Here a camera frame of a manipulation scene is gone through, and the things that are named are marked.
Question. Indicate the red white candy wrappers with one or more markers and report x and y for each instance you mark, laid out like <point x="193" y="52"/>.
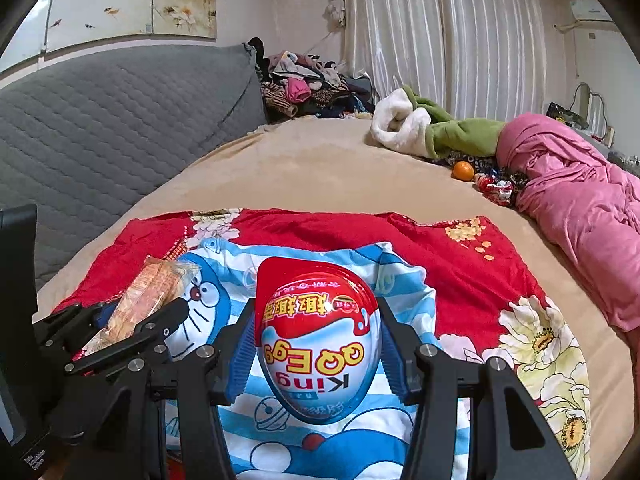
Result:
<point x="497" y="191"/>

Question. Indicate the floral painted wall panel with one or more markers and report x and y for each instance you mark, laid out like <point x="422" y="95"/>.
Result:
<point x="130" y="5"/>

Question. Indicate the white hanging ornament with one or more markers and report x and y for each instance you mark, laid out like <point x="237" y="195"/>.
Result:
<point x="334" y="14"/>

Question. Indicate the pink quilt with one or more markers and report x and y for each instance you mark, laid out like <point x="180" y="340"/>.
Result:
<point x="575" y="200"/>

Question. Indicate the orange tangerine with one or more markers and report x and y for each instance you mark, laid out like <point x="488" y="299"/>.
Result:
<point x="462" y="171"/>

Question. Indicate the white air conditioner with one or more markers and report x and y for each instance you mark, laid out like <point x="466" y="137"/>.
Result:
<point x="592" y="10"/>

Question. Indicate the pile of mixed clothes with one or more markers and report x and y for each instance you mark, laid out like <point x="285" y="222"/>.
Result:
<point x="310" y="85"/>

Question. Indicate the grey quilted headboard cover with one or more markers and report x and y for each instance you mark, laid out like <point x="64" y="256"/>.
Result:
<point x="110" y="125"/>

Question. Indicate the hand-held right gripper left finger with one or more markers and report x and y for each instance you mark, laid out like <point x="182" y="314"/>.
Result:
<point x="239" y="360"/>

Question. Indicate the green white plush garment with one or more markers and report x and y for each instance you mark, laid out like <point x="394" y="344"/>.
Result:
<point x="450" y="132"/>

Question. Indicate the clear-wrapped biscuit packet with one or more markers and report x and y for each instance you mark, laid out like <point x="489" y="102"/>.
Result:
<point x="145" y="285"/>

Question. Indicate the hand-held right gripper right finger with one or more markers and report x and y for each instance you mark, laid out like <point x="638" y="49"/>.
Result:
<point x="397" y="362"/>

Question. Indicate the dark floral cloth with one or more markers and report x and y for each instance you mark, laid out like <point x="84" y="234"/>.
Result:
<point x="482" y="164"/>

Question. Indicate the beige bed sheet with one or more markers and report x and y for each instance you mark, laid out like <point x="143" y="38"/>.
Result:
<point x="325" y="170"/>

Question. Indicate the red white toy egg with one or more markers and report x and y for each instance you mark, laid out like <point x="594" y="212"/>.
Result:
<point x="320" y="340"/>

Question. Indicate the white striped curtain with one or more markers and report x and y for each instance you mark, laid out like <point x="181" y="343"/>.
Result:
<point x="440" y="35"/>

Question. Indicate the red floral blanket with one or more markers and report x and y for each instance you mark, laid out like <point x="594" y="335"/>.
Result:
<point x="465" y="280"/>

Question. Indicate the white curved metal frame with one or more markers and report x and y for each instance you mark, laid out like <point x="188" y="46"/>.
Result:
<point x="595" y="105"/>

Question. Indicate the blue striped cartoon blanket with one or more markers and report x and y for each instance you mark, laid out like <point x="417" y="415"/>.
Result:
<point x="300" y="450"/>

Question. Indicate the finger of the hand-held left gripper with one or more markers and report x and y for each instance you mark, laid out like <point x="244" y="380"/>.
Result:
<point x="75" y="325"/>
<point x="145" y="330"/>

